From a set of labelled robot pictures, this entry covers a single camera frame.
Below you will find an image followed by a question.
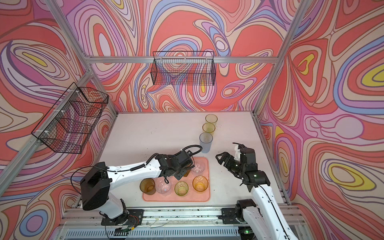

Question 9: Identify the green glass tumbler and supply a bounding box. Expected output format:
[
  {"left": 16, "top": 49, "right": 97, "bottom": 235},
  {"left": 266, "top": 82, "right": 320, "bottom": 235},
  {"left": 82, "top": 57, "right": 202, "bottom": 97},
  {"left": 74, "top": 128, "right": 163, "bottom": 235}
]
[{"left": 175, "top": 181, "right": 189, "bottom": 197}]

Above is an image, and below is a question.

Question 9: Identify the clear glass small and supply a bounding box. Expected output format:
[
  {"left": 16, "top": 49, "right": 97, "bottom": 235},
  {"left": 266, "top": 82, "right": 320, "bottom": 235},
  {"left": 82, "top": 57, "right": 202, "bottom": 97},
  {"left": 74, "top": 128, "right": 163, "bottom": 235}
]
[{"left": 191, "top": 162, "right": 206, "bottom": 176}]

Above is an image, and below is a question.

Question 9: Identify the clear glass tumbler front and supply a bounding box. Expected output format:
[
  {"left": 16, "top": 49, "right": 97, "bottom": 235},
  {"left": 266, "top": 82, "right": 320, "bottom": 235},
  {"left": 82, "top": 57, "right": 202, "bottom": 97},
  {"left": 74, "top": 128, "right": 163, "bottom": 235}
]
[{"left": 155, "top": 178, "right": 172, "bottom": 195}]

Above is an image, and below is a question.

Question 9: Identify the pink plastic tray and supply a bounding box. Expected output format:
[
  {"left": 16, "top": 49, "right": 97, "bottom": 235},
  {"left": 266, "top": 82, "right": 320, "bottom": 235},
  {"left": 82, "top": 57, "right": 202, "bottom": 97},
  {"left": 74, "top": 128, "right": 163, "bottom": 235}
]
[{"left": 142, "top": 157, "right": 211, "bottom": 203}]

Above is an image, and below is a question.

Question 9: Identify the blue textured tall glass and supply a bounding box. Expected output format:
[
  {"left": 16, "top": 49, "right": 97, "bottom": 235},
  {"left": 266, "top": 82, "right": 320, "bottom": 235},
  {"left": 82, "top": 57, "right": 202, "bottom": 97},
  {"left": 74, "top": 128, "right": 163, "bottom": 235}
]
[{"left": 199, "top": 132, "right": 214, "bottom": 154}]

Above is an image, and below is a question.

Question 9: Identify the dark olive dotted glass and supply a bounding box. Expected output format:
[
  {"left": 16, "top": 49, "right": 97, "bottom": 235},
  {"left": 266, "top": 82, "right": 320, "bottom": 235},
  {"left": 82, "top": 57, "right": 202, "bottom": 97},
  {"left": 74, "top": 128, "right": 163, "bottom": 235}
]
[{"left": 140, "top": 178, "right": 156, "bottom": 195}]

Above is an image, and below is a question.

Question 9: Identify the yellow tall glass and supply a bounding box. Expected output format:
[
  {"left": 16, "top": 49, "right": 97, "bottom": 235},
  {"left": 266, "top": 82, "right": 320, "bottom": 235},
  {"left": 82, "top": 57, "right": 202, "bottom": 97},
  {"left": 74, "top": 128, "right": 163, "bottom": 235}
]
[{"left": 202, "top": 123, "right": 216, "bottom": 135}]

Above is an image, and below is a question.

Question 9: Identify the yellow-green tall glass back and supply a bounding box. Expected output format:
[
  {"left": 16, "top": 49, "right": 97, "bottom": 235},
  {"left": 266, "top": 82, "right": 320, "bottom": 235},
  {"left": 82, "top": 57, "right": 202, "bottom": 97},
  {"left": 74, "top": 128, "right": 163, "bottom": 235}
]
[{"left": 205, "top": 114, "right": 218, "bottom": 125}]

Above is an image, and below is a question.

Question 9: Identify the amber glass tumbler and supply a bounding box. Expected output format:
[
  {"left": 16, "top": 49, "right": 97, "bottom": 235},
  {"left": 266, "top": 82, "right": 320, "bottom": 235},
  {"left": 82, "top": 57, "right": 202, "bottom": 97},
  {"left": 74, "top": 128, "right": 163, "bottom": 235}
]
[{"left": 193, "top": 176, "right": 209, "bottom": 192}]

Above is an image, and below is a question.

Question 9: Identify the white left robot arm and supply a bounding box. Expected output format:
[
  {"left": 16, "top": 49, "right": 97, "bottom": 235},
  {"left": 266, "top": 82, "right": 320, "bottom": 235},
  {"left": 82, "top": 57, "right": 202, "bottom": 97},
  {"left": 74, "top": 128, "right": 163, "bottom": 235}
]
[{"left": 80, "top": 148, "right": 195, "bottom": 220}]

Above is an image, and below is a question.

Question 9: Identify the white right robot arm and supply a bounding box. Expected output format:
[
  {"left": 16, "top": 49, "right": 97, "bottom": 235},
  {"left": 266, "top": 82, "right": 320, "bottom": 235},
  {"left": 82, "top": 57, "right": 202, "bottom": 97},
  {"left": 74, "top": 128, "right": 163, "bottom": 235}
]
[{"left": 216, "top": 143, "right": 297, "bottom": 240}]

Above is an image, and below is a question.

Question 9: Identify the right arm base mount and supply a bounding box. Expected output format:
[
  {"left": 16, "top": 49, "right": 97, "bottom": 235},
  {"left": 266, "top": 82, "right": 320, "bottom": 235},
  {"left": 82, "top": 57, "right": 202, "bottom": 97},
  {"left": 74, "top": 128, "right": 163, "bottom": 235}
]
[{"left": 218, "top": 199, "right": 257, "bottom": 225}]

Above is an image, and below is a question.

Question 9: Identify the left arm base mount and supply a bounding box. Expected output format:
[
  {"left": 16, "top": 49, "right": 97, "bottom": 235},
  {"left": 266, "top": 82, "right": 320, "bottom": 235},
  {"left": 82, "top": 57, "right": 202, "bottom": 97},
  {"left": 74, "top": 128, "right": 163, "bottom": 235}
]
[{"left": 99, "top": 199, "right": 144, "bottom": 227}]

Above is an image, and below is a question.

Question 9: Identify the black wire basket back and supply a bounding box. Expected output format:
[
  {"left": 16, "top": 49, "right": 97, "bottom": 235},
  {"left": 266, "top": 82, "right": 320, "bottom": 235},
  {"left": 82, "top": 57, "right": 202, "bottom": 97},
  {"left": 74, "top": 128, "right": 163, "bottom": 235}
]
[{"left": 151, "top": 50, "right": 216, "bottom": 86}]

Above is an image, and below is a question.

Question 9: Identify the black wire basket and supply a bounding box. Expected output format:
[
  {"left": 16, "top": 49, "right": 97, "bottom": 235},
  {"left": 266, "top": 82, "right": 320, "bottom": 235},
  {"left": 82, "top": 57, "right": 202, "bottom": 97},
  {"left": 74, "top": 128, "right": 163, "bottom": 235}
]
[
  {"left": 151, "top": 50, "right": 216, "bottom": 86},
  {"left": 31, "top": 83, "right": 109, "bottom": 154}
]

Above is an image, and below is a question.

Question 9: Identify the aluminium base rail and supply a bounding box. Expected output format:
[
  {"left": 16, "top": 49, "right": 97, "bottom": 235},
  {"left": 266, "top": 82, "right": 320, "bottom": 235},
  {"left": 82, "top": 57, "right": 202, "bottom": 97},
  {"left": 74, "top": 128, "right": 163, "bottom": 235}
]
[{"left": 56, "top": 205, "right": 307, "bottom": 240}]

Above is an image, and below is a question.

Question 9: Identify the black wire basket left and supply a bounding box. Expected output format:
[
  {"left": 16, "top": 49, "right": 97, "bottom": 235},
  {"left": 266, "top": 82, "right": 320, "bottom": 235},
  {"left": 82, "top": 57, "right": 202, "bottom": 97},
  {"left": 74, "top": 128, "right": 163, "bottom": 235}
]
[{"left": 31, "top": 83, "right": 109, "bottom": 154}]

